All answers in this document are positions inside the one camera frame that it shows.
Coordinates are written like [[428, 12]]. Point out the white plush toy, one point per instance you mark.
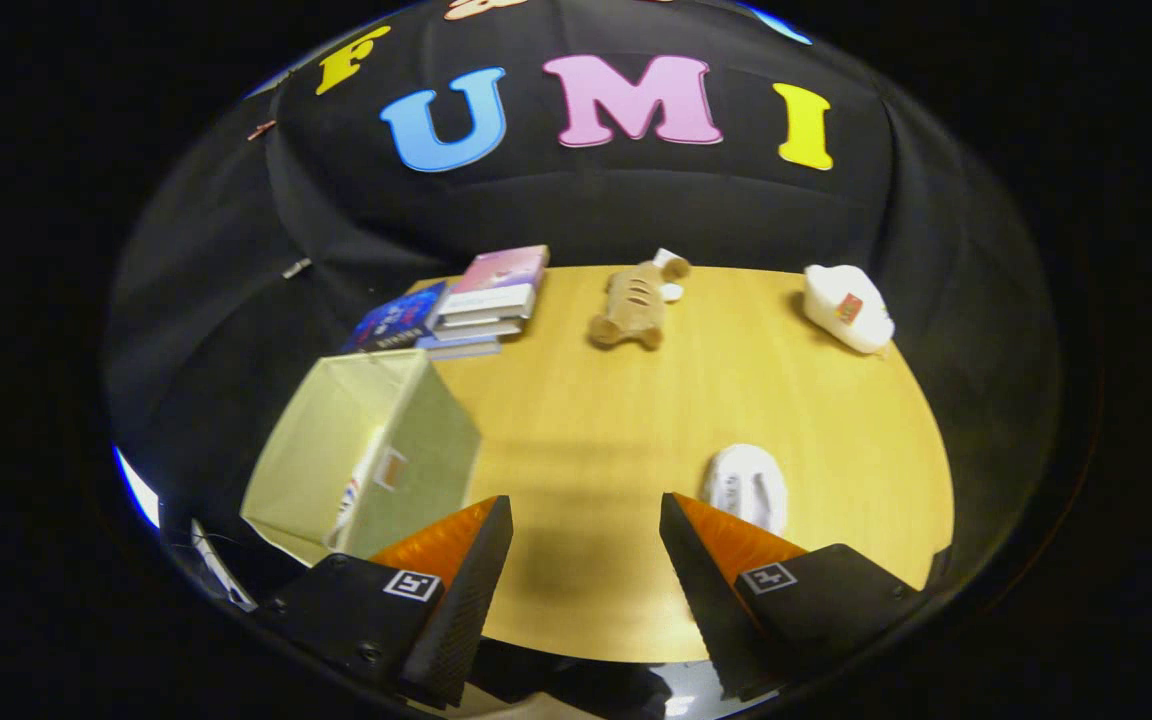
[[851, 310]]

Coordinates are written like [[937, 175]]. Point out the pink cover book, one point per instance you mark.
[[501, 270]]

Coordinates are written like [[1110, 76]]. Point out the computer monitor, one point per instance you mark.
[[136, 490]]

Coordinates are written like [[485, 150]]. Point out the cream fabric storage box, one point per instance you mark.
[[311, 440]]

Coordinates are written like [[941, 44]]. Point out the wooden clothes peg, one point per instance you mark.
[[262, 130]]

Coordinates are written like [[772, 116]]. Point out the brown plush toy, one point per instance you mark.
[[631, 305]]

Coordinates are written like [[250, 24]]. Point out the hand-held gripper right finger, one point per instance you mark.
[[706, 600]]

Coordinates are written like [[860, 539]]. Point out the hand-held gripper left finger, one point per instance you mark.
[[466, 600]]

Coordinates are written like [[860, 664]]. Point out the blue cover book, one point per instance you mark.
[[396, 318]]

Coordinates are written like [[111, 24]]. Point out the white sneaker shoe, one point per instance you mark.
[[748, 485], [351, 500]]

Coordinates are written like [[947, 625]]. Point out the white flat object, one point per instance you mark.
[[221, 568]]

